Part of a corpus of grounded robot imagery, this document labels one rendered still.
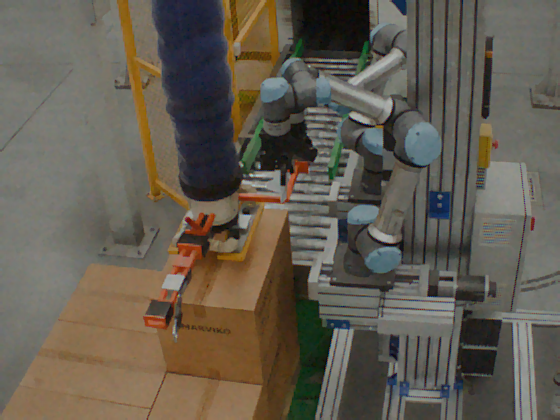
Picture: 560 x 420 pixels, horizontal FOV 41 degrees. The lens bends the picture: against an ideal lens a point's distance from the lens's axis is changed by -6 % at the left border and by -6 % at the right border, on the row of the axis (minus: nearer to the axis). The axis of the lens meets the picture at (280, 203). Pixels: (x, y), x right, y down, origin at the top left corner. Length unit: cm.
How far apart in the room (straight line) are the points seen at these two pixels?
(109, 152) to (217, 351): 170
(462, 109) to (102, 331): 179
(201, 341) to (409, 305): 80
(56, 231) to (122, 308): 162
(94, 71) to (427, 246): 205
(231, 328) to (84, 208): 246
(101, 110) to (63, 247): 104
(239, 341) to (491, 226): 101
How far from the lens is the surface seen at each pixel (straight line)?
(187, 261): 261
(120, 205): 452
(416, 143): 231
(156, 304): 246
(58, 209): 520
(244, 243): 284
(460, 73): 249
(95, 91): 415
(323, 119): 463
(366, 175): 310
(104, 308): 350
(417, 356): 327
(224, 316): 282
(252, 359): 295
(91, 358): 329
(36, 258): 483
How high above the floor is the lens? 283
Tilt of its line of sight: 36 degrees down
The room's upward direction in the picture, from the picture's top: 5 degrees counter-clockwise
